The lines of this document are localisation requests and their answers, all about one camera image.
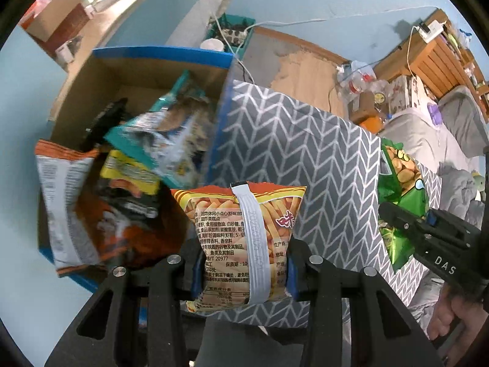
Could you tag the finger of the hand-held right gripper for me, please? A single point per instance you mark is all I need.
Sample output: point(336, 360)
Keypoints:
point(405, 239)
point(405, 216)

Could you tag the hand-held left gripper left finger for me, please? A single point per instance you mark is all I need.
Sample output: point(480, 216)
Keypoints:
point(196, 271)

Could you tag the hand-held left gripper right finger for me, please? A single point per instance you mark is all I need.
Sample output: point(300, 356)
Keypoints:
point(292, 275)

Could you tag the green snack bag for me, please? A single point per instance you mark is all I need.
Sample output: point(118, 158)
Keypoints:
point(405, 172)

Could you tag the orange fries snack bag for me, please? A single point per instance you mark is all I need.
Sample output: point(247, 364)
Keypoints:
point(225, 229)

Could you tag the long yellow snack packet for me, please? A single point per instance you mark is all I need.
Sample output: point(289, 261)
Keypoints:
point(126, 172)

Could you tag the teal snack bag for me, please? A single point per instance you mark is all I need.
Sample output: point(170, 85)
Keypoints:
point(179, 88)
point(160, 149)

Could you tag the orange white snack bag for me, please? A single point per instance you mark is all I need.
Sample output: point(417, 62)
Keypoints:
point(65, 198)

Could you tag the black snack packet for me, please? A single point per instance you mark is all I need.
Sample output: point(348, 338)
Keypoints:
point(107, 122)

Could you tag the blue cardboard box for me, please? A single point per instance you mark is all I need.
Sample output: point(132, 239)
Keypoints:
point(126, 76)

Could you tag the person's right hand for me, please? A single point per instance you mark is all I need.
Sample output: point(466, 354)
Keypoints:
point(447, 313)

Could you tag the green plush toy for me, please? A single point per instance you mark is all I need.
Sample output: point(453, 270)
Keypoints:
point(480, 185)

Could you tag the grey bedding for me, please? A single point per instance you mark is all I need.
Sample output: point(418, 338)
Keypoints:
point(420, 137)

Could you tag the purple plastic item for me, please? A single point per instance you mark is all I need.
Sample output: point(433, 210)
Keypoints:
point(435, 112)

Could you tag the brown paper box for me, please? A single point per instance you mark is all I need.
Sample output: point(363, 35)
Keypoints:
point(365, 105)

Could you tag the grey chevron patterned cloth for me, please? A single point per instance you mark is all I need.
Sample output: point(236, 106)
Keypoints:
point(305, 141)

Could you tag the floral printed box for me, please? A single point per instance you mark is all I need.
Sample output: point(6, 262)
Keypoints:
point(405, 91)

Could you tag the wooden shelf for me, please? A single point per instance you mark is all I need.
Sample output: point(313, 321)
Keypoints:
point(439, 65)

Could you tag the white power strip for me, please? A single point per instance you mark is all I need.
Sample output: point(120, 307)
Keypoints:
point(431, 31)

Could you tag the white cup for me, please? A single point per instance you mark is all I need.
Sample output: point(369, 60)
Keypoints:
point(212, 44)

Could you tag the teal plastic crate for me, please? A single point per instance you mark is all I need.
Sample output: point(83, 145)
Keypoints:
point(246, 40)

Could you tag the small white jar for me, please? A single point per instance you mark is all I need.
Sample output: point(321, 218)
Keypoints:
point(65, 52)

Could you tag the wooden desk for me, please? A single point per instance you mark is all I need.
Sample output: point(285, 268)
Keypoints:
point(126, 19)

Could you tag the brown cardboard box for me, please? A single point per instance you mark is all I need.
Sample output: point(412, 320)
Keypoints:
point(57, 19)

